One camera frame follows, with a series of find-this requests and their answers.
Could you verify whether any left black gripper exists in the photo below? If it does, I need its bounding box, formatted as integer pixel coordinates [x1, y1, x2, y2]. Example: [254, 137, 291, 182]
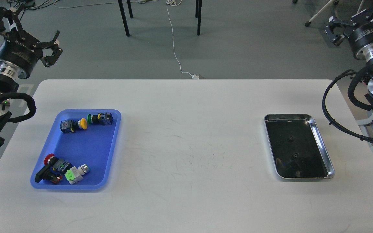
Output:
[0, 6, 63, 79]

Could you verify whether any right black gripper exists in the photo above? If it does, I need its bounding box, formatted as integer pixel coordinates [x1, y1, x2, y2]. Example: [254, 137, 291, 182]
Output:
[324, 1, 373, 63]

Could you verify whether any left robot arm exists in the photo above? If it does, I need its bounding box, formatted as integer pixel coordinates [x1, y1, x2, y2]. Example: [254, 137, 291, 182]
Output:
[0, 3, 63, 148]

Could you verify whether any white chair base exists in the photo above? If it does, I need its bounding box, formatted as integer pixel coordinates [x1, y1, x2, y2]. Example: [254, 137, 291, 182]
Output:
[304, 0, 339, 28]

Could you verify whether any black table leg left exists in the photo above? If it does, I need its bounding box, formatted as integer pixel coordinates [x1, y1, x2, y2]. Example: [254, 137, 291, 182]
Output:
[118, 0, 133, 37]

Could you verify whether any black table leg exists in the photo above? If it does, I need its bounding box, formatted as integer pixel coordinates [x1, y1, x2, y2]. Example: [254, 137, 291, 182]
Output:
[195, 0, 203, 36]
[118, 0, 133, 37]

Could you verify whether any blue plastic tray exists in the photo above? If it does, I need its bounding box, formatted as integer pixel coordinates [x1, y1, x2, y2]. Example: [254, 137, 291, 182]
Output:
[30, 109, 122, 191]

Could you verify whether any red emergency stop button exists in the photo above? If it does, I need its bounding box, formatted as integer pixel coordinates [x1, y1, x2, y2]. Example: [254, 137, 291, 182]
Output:
[43, 153, 73, 174]

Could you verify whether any metal tray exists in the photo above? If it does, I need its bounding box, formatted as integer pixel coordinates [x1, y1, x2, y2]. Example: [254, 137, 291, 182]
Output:
[264, 114, 335, 181]

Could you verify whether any black table leg right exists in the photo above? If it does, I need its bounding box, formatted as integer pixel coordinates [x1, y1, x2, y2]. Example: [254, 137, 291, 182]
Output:
[195, 0, 203, 36]

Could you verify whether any yellow push button switch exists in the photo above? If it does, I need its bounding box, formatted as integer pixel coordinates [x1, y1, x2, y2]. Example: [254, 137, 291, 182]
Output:
[59, 118, 88, 134]

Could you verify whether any green push button switch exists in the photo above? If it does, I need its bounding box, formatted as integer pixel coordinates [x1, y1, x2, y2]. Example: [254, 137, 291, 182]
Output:
[86, 112, 113, 126]

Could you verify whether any black selector switch part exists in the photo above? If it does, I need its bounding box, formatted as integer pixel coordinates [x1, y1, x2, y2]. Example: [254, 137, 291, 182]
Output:
[34, 165, 63, 184]

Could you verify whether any white green switch module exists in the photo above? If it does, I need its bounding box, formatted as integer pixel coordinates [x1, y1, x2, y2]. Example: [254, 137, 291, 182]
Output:
[64, 164, 90, 185]

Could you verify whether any white floor cable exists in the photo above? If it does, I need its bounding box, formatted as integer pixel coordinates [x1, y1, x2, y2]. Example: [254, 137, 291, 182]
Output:
[166, 0, 199, 80]

